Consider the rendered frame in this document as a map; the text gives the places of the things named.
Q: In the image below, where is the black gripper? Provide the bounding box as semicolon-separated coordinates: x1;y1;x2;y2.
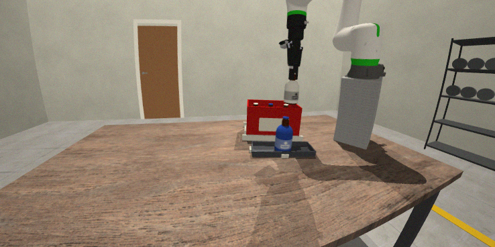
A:
286;27;304;80

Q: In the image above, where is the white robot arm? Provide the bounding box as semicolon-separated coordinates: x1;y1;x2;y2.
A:
286;0;386;79

